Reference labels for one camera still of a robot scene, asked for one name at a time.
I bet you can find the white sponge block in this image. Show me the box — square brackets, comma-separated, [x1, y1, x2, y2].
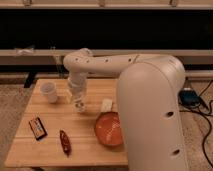
[101, 99, 113, 113]

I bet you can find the translucent plastic cup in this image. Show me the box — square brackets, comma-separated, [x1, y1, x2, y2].
[40, 82, 58, 103]

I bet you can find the black cable on floor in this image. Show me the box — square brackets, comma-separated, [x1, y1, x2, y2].
[179, 79, 213, 169]

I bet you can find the dark red wrapped snack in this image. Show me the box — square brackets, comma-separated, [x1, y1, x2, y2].
[60, 130, 71, 156]

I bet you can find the small clear plastic bottle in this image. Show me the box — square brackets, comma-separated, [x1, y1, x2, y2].
[74, 98, 86, 113]

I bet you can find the lower wooden rail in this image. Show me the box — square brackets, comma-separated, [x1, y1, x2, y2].
[0, 49, 213, 57]

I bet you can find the wooden table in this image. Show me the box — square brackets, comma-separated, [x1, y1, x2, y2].
[5, 79, 127, 168]

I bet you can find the orange round bowl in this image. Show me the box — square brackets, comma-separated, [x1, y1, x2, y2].
[94, 112, 123, 147]

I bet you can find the upper wooden rail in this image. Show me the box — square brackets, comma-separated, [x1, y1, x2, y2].
[0, 0, 213, 10]

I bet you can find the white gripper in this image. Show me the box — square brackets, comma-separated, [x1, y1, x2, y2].
[68, 80, 87, 103]

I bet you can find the wooden rail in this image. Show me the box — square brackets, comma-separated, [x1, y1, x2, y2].
[0, 0, 213, 10]
[0, 49, 213, 57]

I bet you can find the blue black device on floor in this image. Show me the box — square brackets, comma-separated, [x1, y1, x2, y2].
[179, 89, 200, 106]

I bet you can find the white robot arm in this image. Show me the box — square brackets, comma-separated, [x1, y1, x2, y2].
[63, 49, 188, 171]

